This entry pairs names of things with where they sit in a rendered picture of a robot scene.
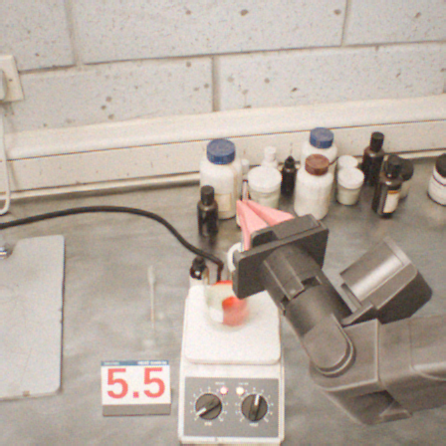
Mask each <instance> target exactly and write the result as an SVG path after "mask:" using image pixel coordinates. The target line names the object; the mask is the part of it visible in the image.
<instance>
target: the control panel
mask: <svg viewBox="0 0 446 446"><path fill-rule="evenodd" d="M222 387H226V388H227V392H226V393H225V394H222V393H221V392H220V389H221V388H222ZM238 387H241V388H242V389H243V393H242V394H238V393H237V392H236V390H237V388H238ZM204 394H213V395H215V396H216V397H218V398H219V399H220V401H221V405H222V408H221V411H220V414H219V415H218V416H217V417H216V418H215V419H204V418H200V417H199V416H198V415H196V410H195V403H196V401H197V399H198V398H199V396H202V395H204ZM250 395H261V396H262V397H263V398H264V399H265V400H266V402H267V405H268V411H267V414H266V415H265V417H263V418H261V419H259V420H255V421H251V420H250V419H248V418H246V417H245V416H244V415H243V413H242V409H241V405H242V402H243V400H244V399H245V397H247V396H250ZM183 436H189V437H232V438H241V437H274V438H276V437H279V378H246V377H199V376H185V388H184V414H183Z"/></svg>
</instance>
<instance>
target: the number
mask: <svg viewBox="0 0 446 446"><path fill-rule="evenodd" d="M104 385H105V400H120V399H136V400H145V399H168V371H167V365H165V366H156V365H137V366H110V367H104Z"/></svg>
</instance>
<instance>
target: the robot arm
mask: <svg viewBox="0 0 446 446"><path fill-rule="evenodd" d="M237 211H238V215H239V222H240V226H241V230H242V234H243V240H244V251H242V252H239V250H238V249H236V250H235V251H234V252H233V259H232V263H233V265H234V267H235V268H236V270H233V271H232V290H233V292H234V294H235V296H236V297H237V298H238V300H241V299H244V298H247V297H249V296H255V295H258V294H260V293H263V292H267V294H268V295H269V296H270V298H271V299H272V301H273V302H274V304H275V306H276V307H277V309H278V310H279V312H280V313H281V315H282V316H284V317H285V320H286V322H287V325H288V327H289V328H290V330H291V331H292V333H293V334H294V335H295V337H296V338H297V340H298V341H299V343H300V345H301V346H302V348H303V350H304V351H305V353H306V355H307V356H308V358H309V359H308V362H307V373H308V377H309V379H310V381H311V382H312V385H313V386H314V387H316V388H317V389H318V390H320V391H321V392H322V393H323V394H324V395H325V396H326V397H327V398H328V399H329V400H330V401H331V402H332V403H334V404H335V405H336V406H337V407H338V408H339V409H340V410H341V411H342V412H344V413H345V415H347V416H348V417H349V418H350V419H351V420H353V421H354V422H355V423H357V424H360V425H374V424H379V423H385V422H391V421H397V420H403V419H408V418H412V412H415V411H421V410H427V409H432V408H437V407H441V406H443V405H446V314H445V315H439V316H432V317H417V318H411V317H412V316H413V315H414V314H415V313H416V312H417V311H419V310H420V308H421V307H422V306H424V305H425V304H426V303H427V302H428V301H429V300H430V299H431V298H432V292H433V291H432V289H431V288H430V286H429V285H428V284H427V283H426V282H425V279H424V278H423V276H422V274H421V273H420V272H419V271H418V269H416V266H415V265H414V264H413V263H412V262H411V261H410V260H409V259H408V258H407V257H408V256H407V254H405V253H403V252H402V250H401V249H400V248H399V247H398V246H397V245H396V243H395V241H394V240H393V239H391V238H390V237H389V236H388V235H387V236H385V237H384V239H382V240H381V241H380V242H378V243H377V244H376V245H375V246H373V247H372V248H371V249H370V250H369V251H368V252H367V253H365V254H364V255H363V256H361V257H360V258H358V259H356V260H355V261H354V262H353V263H352V264H351V265H349V266H348V267H347V268H345V269H344V270H343V271H342V272H340V273H339V275H340V276H341V278H342V279H343V281H344V283H343V284H341V285H340V286H341V287H342V289H343V290H344V292H345V293H346V294H347V296H348V297H349V300H350V301H351V302H352V303H353V304H354V305H355V307H356V308H357V311H355V312H354V313H353V312H352V311H351V309H350V308H349V307H348V305H347V303H346V302H345V301H344V299H343V298H342V297H341V295H340V294H339V293H338V291H337V290H336V289H335V286H334V285H333V284H332V283H331V281H330V280H329V279H328V277H327V276H326V275H325V273H324V272H323V271H322V267H323V264H324V259H325V254H326V248H327V242H328V237H329V232H330V230H329V229H328V228H327V226H326V225H325V224H324V223H323V221H318V220H317V219H316V218H315V216H314V215H313V214H312V213H308V214H305V215H302V216H299V217H297V218H294V216H293V215H292V214H290V213H287V212H283V211H280V210H277V209H273V208H270V207H264V206H261V205H259V204H257V203H255V202H253V201H251V200H248V202H247V206H246V205H245V204H243V203H242V202H241V201H240V200H239V201H237ZM259 216H260V217H261V218H263V219H264V220H266V221H267V222H269V223H270V227H268V225H267V223H266V222H264V221H263V220H262V219H261V218H260V217H259Z"/></svg>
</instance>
